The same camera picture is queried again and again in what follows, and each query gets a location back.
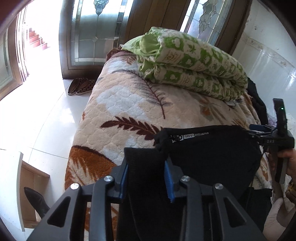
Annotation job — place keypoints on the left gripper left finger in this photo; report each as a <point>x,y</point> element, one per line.
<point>66,219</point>

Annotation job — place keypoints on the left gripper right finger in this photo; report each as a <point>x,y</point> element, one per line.
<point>208,212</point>

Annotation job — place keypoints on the black pants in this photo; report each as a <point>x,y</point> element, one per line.
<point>213,154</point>

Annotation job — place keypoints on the right hand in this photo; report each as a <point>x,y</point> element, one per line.
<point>290,154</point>

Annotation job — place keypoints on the black clothes pile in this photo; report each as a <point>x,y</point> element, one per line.
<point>257,102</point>

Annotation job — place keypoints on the black shoe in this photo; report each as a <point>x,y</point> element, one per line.
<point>37,201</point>

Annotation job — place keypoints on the white wooden cabinet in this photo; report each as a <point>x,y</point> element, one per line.
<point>33,178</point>

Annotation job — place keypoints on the leaf pattern bed blanket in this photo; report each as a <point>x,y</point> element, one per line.
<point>126,111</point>

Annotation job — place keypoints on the green white folded quilt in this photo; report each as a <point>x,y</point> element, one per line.
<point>166,56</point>

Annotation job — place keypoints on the brown patterned slipper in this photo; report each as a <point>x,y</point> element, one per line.
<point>81,86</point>

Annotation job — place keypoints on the stained glass wooden door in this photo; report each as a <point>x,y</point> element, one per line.
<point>90,29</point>

